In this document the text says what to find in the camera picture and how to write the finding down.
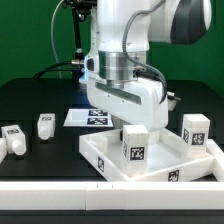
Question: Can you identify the white left barrier piece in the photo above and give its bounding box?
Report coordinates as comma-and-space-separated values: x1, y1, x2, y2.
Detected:
0, 138, 7, 164

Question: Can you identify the black camera stand pole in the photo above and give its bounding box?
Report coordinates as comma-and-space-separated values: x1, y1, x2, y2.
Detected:
63, 0, 97, 80

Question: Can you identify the white marker sheet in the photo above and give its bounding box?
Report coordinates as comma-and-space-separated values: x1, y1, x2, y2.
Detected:
64, 109, 113, 127

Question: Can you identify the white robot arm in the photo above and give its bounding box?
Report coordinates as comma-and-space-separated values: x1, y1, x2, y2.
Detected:
85, 0, 212, 132

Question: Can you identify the grey corrugated hose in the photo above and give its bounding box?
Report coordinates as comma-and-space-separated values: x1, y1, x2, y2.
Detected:
121, 0, 168, 104

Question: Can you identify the white thin cable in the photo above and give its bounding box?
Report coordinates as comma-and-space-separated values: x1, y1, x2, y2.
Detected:
50, 0, 65, 79

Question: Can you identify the black cable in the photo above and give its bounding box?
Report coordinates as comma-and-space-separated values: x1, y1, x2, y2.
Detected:
32, 61, 86, 80

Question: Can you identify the white square tabletop tray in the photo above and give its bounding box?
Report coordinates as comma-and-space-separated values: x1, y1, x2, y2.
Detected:
79, 129, 214, 182

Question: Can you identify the white front barrier wall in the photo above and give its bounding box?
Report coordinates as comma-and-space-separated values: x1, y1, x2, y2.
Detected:
0, 181, 224, 210

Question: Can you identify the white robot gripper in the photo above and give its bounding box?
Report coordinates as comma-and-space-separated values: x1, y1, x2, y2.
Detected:
87, 72, 168, 131

